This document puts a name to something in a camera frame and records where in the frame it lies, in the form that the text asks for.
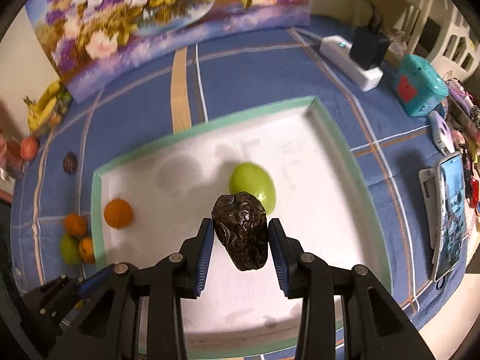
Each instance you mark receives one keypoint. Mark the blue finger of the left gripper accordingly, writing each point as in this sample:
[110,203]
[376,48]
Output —
[89,286]

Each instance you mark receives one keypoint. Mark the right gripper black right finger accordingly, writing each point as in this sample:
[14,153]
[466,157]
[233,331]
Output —
[374,326]

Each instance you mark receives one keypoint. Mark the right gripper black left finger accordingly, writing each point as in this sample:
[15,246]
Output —
[108,325]

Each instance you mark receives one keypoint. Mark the orange tangerine with stem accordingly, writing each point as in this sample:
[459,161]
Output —
[86,250]

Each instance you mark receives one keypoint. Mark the small orange tangerine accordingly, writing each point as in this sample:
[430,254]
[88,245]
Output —
[75,225]

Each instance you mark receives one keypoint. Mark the round dark dried fruit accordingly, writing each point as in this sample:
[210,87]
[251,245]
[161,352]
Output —
[70,163]

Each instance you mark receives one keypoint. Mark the large dark dried date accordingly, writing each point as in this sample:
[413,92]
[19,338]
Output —
[240,224]

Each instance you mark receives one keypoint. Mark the white tray with green rim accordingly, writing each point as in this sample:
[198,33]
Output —
[172,184]

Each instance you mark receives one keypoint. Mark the smartphone on stand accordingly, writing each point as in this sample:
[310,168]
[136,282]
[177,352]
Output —
[452,224]

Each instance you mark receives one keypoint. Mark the red peach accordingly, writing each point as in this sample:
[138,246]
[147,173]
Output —
[29,148]

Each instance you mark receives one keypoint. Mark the white phone stand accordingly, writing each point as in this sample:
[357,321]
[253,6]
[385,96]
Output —
[428,182]

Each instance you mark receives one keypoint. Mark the yellow banana bunch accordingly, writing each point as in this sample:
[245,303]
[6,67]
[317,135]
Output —
[39,112]

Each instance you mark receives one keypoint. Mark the clear plastic fruit container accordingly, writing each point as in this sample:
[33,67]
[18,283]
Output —
[56,109]

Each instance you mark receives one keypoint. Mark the white lavender handheld device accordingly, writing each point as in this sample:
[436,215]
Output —
[441,134]

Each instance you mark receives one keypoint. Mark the clutter of small toys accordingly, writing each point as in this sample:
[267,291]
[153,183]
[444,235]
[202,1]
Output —
[463,119]

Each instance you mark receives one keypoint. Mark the teal toy box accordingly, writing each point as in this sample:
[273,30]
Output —
[418,86]

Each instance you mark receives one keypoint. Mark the flower still life painting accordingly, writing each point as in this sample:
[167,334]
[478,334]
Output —
[90,43]

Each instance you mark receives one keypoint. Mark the blue plaid tablecloth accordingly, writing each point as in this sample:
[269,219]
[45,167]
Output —
[224,76]

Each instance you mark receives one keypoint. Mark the black power adapter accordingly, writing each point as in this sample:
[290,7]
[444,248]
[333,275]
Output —
[368,48]

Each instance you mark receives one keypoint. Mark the white power strip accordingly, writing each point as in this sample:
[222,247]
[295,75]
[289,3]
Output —
[337,50]

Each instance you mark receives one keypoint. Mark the white lattice chair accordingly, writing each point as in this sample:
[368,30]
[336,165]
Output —
[436,30]

